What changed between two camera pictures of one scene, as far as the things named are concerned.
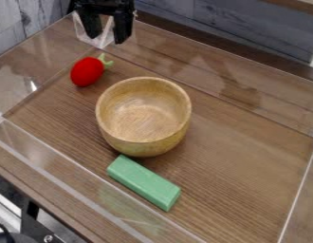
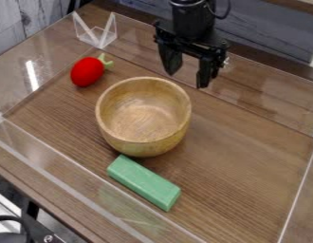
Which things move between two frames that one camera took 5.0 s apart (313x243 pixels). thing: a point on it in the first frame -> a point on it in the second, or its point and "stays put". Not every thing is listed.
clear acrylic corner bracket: (104, 38) stays put
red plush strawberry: (87, 69) stays put
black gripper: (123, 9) -> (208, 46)
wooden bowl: (143, 114) stays put
